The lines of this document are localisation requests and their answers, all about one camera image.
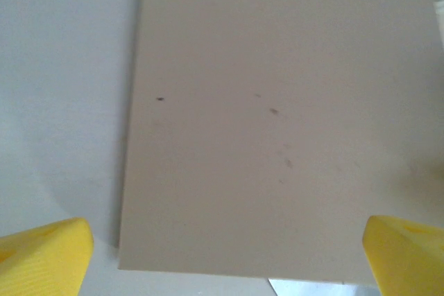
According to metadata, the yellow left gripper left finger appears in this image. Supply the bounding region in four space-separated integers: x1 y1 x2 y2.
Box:
0 217 94 296

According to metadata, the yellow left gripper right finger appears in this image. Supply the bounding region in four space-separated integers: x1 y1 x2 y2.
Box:
361 215 444 296

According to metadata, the beige paper folder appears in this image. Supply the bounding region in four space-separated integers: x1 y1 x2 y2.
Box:
117 0 444 286

